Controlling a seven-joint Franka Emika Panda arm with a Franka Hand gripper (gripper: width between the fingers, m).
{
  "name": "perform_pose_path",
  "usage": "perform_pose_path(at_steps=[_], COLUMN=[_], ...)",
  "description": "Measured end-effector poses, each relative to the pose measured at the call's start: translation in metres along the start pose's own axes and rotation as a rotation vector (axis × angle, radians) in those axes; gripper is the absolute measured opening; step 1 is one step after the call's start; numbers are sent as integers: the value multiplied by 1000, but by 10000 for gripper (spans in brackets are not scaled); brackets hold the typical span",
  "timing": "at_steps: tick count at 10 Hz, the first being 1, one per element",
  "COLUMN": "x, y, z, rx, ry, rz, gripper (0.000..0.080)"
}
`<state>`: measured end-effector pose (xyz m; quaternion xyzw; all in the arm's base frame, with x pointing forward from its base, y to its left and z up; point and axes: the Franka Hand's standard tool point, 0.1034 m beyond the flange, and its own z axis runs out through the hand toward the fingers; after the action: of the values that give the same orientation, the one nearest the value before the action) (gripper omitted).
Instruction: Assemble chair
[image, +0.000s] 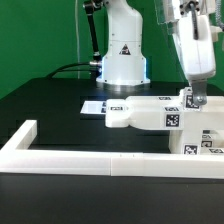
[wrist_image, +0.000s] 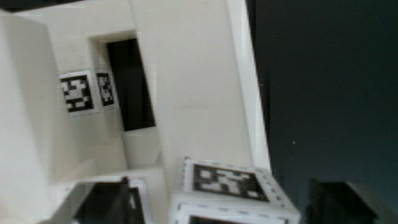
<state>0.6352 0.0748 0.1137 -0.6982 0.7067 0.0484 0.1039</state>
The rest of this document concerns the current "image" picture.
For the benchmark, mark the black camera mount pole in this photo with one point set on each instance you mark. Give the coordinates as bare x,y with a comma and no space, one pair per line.
90,7

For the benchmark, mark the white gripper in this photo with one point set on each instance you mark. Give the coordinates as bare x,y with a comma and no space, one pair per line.
196,56

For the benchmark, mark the white chair seat part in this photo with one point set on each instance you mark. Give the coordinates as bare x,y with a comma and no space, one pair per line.
185,142

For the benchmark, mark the white U-shaped border frame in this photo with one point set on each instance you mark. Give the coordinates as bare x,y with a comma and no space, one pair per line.
17,157

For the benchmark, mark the white chair back part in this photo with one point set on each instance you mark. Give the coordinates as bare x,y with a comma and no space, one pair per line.
164,113

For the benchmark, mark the small tagged white cube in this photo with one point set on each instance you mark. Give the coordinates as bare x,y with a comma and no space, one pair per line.
186,96

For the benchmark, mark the white sheet with tags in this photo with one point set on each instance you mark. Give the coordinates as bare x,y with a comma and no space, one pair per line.
94,107

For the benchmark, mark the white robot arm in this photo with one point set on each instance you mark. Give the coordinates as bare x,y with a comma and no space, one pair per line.
194,28

